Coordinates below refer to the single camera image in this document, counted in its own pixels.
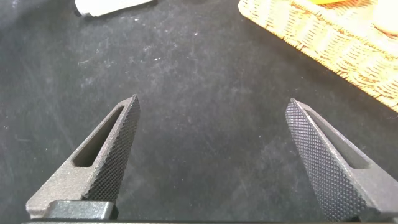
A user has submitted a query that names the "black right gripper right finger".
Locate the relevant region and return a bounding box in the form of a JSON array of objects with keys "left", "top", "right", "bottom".
[{"left": 285, "top": 97, "right": 398, "bottom": 222}]

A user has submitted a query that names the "white brush applicator bottle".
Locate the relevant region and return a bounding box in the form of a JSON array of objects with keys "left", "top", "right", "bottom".
[{"left": 74, "top": 0, "right": 156, "bottom": 17}]

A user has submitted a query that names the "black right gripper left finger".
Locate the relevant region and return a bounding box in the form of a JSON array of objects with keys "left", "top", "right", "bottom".
[{"left": 25, "top": 94, "right": 141, "bottom": 220}]

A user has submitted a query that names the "wicker basket with food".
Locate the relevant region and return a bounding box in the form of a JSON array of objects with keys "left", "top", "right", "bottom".
[{"left": 238, "top": 0, "right": 398, "bottom": 113}]

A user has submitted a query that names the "pale pink egg shaped food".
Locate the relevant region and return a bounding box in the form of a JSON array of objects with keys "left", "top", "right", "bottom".
[{"left": 372, "top": 0, "right": 398, "bottom": 35}]

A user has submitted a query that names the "black tablecloth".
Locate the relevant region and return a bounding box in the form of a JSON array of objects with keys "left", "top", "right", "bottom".
[{"left": 0, "top": 0, "right": 398, "bottom": 224}]

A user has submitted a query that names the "long yellow fruit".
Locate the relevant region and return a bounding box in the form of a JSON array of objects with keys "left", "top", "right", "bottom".
[{"left": 307, "top": 0, "right": 349, "bottom": 6}]

